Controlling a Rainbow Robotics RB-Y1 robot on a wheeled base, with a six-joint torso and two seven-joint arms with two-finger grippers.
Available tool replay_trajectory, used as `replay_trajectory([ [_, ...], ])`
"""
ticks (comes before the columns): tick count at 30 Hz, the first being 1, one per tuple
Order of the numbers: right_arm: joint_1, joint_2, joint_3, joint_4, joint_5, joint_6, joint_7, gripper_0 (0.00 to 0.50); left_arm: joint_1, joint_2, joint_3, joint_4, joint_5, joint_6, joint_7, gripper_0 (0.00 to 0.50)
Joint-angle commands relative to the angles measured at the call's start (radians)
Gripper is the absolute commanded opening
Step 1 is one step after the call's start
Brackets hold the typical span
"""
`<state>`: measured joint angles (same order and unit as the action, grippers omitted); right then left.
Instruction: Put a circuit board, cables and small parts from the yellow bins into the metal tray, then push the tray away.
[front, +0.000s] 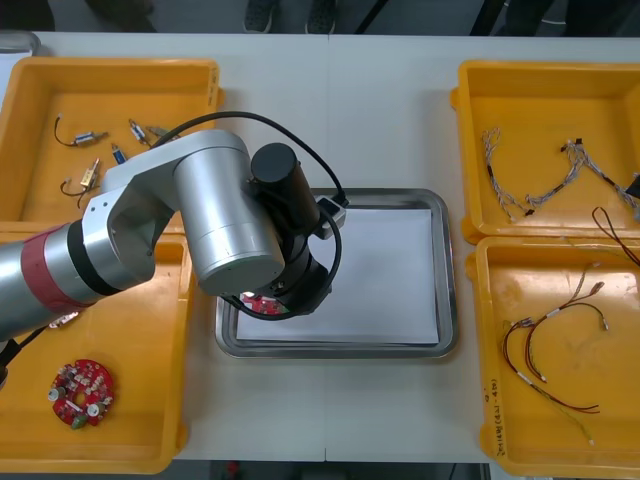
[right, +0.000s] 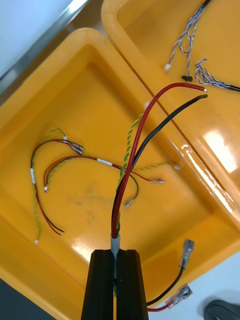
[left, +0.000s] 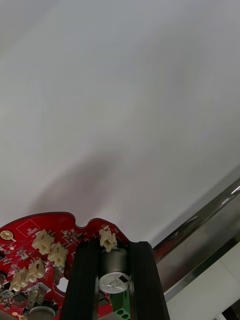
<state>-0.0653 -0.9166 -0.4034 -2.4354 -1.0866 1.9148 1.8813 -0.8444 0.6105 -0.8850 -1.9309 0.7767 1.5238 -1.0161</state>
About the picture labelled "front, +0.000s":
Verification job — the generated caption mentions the white label metal solenoid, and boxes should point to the white label metal solenoid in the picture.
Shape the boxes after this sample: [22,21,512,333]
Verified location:
[128,118,151,147]

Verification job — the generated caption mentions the person's foot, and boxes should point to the person's foot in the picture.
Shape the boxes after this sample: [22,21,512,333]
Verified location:
[305,0,337,34]
[243,0,275,32]

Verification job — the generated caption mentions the white sheet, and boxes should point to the white sheet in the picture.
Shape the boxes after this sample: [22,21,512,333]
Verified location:
[234,207,440,346]

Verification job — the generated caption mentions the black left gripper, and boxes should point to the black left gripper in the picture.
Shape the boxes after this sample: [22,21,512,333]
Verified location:
[273,233,334,316]

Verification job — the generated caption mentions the steel tray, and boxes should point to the steel tray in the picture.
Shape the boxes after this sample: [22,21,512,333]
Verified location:
[215,187,460,360]

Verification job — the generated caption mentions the yellow-orange plastic bin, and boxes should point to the yellow-orange plastic bin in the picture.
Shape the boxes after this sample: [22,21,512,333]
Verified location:
[0,232,197,475]
[0,56,225,237]
[449,59,640,246]
[466,236,640,480]

